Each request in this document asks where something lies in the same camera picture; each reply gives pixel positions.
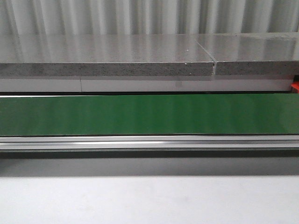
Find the grey stone slab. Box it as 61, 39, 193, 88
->
0, 33, 299, 78

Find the aluminium conveyor side rail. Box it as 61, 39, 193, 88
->
0, 135, 299, 153

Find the green conveyor belt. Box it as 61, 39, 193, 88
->
0, 93, 299, 136

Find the white curtain backdrop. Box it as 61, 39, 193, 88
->
0, 0, 299, 35

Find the red plastic part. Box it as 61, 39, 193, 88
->
291, 75, 299, 93

